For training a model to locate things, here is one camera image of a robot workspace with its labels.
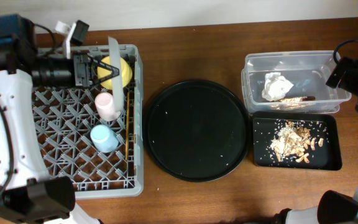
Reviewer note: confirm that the brown wooden chopstick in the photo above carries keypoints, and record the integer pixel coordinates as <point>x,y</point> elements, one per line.
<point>127,126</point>
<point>134,153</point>

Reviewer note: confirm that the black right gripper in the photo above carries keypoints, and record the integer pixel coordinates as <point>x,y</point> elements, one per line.
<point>334,73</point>

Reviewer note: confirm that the black rectangular tray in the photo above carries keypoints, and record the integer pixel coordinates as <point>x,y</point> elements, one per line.
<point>326,154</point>

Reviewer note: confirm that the gold foil snack wrapper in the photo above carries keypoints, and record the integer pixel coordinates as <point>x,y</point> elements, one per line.
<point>292,101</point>

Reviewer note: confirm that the pink plastic cup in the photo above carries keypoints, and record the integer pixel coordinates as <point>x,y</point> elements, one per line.
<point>104,103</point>

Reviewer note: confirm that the yellow bowl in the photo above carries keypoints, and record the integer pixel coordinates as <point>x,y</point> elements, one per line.
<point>126,75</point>

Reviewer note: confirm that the grey round plate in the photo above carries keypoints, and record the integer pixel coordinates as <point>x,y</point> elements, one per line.
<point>115,61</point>

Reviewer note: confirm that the food scraps pile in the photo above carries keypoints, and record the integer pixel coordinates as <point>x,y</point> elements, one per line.
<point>294,142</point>

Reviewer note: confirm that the grey plastic dishwasher rack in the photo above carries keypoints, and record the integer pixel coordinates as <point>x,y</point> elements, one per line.
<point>64,119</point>

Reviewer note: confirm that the clear plastic bin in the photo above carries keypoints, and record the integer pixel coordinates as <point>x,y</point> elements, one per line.
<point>308,71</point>

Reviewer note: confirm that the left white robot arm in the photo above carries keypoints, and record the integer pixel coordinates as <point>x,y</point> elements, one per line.
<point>28,194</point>

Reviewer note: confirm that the round black tray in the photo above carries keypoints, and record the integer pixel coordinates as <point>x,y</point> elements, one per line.
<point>197,130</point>

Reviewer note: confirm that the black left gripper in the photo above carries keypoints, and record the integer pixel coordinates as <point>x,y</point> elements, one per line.
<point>82,70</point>

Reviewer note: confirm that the white paper napkin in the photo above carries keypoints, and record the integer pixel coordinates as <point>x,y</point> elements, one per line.
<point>276,86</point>

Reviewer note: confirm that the light blue plastic cup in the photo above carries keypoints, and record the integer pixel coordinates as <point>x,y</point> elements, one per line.
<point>104,138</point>

